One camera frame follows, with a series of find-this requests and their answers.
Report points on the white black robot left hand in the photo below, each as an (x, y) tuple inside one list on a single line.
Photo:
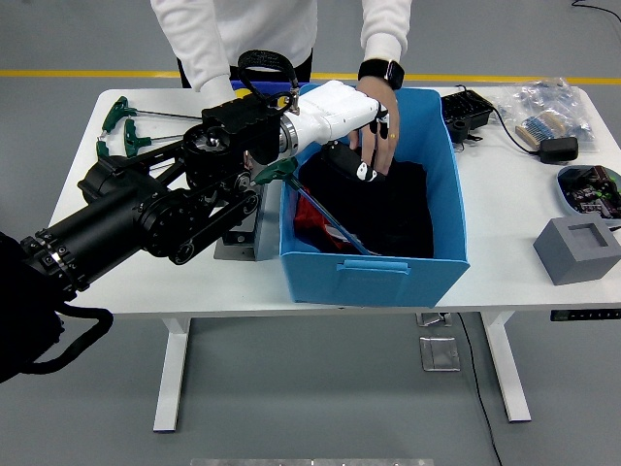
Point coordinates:
[(339, 111)]

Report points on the person's left hand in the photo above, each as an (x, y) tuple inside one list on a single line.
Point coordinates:
[(392, 116)]

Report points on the silver metal tool stand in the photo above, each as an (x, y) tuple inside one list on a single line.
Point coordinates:
[(269, 233)]

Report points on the light blue folding box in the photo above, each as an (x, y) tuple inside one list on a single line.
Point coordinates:
[(378, 284)]

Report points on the person's right forearm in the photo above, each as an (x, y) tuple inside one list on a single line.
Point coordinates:
[(208, 63)]

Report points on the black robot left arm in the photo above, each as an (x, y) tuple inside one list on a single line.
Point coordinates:
[(121, 213)]

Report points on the person's left forearm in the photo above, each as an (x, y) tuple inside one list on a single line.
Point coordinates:
[(385, 39)]

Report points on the black wristwatch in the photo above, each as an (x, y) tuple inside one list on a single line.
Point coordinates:
[(383, 73)]

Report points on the black cylindrical socket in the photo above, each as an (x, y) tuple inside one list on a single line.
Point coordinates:
[(461, 128)]

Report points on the dark blue plastic bin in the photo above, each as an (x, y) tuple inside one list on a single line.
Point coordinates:
[(271, 85)]

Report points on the black plastic tray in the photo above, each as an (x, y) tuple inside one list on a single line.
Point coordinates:
[(468, 109)]

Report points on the small black clamp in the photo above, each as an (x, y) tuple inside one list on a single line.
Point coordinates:
[(473, 140)]

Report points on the black cloth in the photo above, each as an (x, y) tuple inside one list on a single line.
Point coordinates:
[(402, 209)]

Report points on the person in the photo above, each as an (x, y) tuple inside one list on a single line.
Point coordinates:
[(271, 24)]

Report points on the red cloth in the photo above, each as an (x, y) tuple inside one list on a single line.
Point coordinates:
[(310, 221)]

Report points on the white striped cloth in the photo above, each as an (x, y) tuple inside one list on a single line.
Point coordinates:
[(351, 245)]

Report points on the beige resistor strip bundle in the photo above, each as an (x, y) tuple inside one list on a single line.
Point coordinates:
[(541, 128)]

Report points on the clear plastic component bags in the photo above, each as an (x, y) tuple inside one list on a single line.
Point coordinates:
[(548, 99)]

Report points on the black power adapter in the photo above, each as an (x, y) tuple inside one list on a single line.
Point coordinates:
[(559, 150)]

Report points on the pale blue dish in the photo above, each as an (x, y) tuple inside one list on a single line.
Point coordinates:
[(563, 196)]

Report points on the small silver floor plate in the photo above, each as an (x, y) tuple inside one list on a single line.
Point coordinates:
[(434, 319)]

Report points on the electronic components pile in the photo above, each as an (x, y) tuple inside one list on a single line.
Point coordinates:
[(594, 191)]

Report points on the grey block with square recess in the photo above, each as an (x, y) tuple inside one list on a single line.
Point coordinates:
[(577, 264)]

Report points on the square silver floor plate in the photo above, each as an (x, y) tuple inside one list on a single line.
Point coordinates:
[(439, 354)]

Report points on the black table control panel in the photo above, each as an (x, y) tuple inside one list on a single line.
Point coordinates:
[(582, 315)]

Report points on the white table leg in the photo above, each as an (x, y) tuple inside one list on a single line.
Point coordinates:
[(509, 378), (170, 378)]

